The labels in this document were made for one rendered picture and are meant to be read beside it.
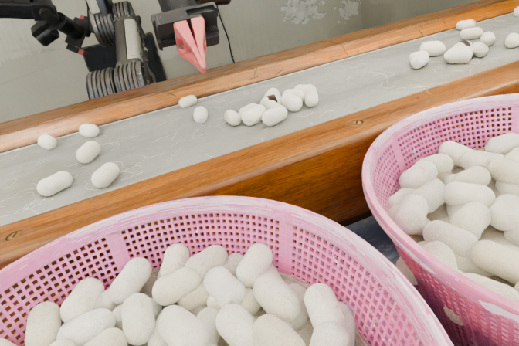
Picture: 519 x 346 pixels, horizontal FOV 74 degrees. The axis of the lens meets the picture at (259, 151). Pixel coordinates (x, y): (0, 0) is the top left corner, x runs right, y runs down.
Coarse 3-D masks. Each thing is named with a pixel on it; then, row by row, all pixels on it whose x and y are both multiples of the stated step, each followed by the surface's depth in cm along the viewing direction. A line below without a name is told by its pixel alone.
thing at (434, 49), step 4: (424, 44) 59; (428, 44) 58; (432, 44) 58; (436, 44) 57; (440, 44) 57; (424, 48) 58; (428, 48) 58; (432, 48) 57; (436, 48) 57; (440, 48) 57; (444, 48) 57; (428, 52) 58; (432, 52) 58; (436, 52) 57; (440, 52) 57
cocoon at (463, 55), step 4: (448, 52) 52; (452, 52) 52; (456, 52) 51; (460, 52) 51; (464, 52) 51; (468, 52) 51; (444, 56) 53; (448, 56) 52; (452, 56) 52; (456, 56) 51; (460, 56) 51; (464, 56) 51; (468, 56) 51; (448, 60) 52; (452, 60) 52; (456, 60) 52; (460, 60) 51; (464, 60) 51; (468, 60) 51
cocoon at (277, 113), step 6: (270, 108) 43; (276, 108) 43; (282, 108) 43; (264, 114) 42; (270, 114) 42; (276, 114) 42; (282, 114) 43; (264, 120) 42; (270, 120) 42; (276, 120) 42; (282, 120) 44; (270, 126) 43
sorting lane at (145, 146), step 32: (448, 32) 73; (512, 32) 63; (352, 64) 63; (384, 64) 60; (448, 64) 53; (480, 64) 50; (224, 96) 60; (256, 96) 56; (320, 96) 51; (352, 96) 48; (384, 96) 46; (128, 128) 53; (160, 128) 50; (192, 128) 48; (224, 128) 46; (256, 128) 44; (288, 128) 42; (0, 160) 51; (32, 160) 48; (64, 160) 46; (96, 160) 44; (128, 160) 42; (160, 160) 40; (192, 160) 39; (0, 192) 40; (32, 192) 38; (64, 192) 37; (96, 192) 36; (0, 224) 33
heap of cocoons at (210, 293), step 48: (96, 288) 23; (144, 288) 24; (192, 288) 22; (240, 288) 21; (288, 288) 20; (48, 336) 20; (96, 336) 19; (144, 336) 19; (192, 336) 18; (240, 336) 18; (288, 336) 17; (336, 336) 17
